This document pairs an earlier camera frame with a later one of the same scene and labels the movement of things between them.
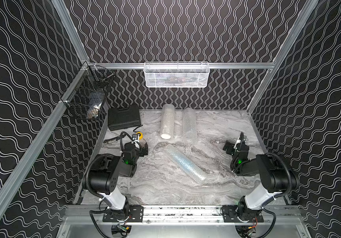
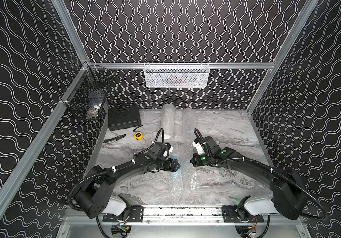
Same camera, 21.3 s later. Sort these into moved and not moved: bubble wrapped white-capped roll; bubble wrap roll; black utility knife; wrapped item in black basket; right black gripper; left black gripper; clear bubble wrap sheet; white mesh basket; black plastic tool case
Moved: left black gripper; right black gripper; clear bubble wrap sheet
Not moved: white mesh basket; black plastic tool case; bubble wrapped white-capped roll; black utility knife; bubble wrap roll; wrapped item in black basket
